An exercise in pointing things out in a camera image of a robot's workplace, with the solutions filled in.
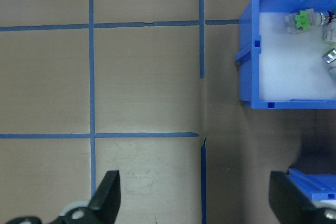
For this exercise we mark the white push button switch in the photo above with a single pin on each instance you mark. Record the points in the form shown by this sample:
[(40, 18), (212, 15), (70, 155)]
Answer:
[(330, 33)]

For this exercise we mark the silver round push button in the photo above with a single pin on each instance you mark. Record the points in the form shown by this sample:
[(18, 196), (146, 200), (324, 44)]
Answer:
[(330, 60)]

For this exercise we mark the blue plastic bin with capacitors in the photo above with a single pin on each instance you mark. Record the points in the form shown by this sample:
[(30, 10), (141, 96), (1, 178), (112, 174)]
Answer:
[(315, 184)]

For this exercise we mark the green and grey connector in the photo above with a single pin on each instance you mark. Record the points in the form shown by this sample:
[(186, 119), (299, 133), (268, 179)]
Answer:
[(302, 20)]

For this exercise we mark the blue plastic bin with buttons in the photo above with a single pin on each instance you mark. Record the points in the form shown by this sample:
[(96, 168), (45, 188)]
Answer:
[(249, 77)]

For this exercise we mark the white foam liner sheet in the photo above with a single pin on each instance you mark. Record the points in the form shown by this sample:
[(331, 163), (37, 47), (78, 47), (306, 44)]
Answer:
[(288, 72)]

